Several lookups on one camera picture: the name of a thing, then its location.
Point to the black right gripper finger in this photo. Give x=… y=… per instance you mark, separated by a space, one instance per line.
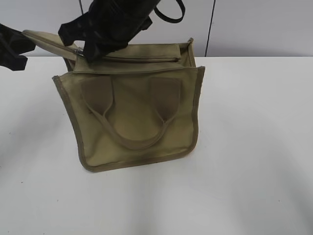
x=14 y=63

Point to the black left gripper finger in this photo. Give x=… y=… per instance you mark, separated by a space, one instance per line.
x=13 y=43

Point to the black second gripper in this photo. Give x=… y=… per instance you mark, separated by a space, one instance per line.
x=108 y=26

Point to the silver metal zipper pull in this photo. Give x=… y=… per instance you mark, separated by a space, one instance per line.
x=79 y=51

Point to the yellow canvas tote bag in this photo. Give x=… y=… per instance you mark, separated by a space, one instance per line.
x=135 y=106

